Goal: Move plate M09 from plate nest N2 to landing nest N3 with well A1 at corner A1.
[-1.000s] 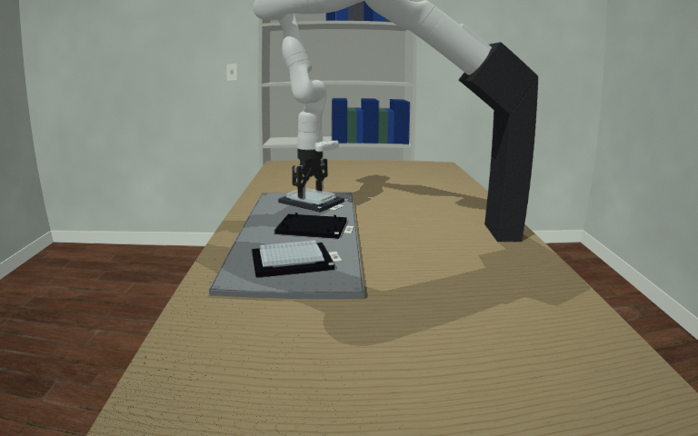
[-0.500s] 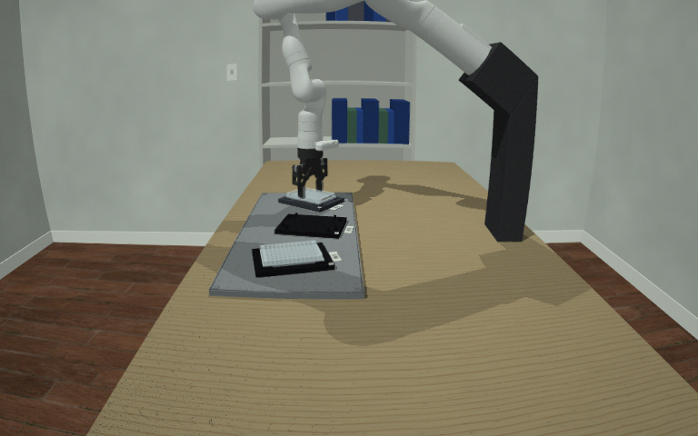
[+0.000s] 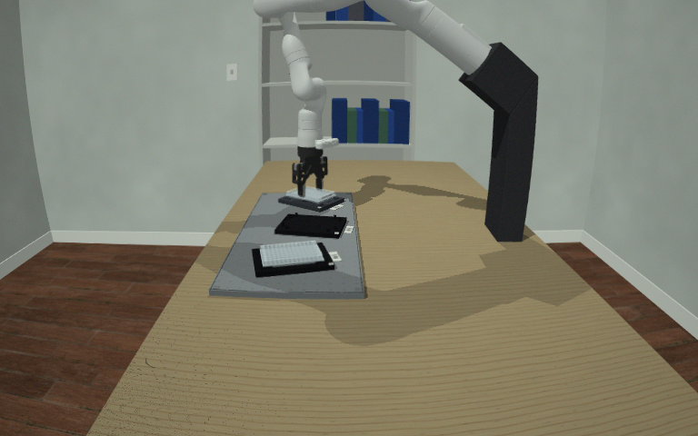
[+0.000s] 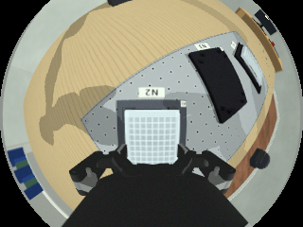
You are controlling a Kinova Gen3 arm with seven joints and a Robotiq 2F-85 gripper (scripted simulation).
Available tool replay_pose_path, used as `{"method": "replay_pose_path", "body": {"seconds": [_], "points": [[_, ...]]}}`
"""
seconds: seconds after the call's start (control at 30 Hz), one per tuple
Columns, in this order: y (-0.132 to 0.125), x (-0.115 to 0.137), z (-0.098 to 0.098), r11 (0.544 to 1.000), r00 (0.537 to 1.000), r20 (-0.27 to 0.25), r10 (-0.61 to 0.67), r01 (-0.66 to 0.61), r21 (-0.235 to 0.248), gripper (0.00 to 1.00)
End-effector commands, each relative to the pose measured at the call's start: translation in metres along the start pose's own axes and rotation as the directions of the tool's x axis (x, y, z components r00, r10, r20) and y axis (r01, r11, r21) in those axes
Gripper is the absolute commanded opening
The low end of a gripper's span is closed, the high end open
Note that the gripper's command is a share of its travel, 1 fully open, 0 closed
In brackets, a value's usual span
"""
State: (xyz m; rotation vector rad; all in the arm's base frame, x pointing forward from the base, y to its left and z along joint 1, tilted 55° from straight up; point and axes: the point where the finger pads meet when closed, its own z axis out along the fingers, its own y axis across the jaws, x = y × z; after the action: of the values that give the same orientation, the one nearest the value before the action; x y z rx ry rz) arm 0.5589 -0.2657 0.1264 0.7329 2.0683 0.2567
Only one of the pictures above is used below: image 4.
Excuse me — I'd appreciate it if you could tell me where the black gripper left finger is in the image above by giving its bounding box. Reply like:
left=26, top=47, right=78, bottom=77
left=69, top=144, right=143, bottom=196

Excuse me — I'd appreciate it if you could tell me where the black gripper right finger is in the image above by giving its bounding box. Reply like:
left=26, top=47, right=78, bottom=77
left=164, top=144, right=236, bottom=194

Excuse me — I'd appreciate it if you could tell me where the white label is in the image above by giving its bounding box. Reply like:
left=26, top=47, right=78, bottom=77
left=194, top=43, right=210, bottom=50
left=139, top=88, right=165, bottom=97
left=230, top=42, right=236, bottom=50

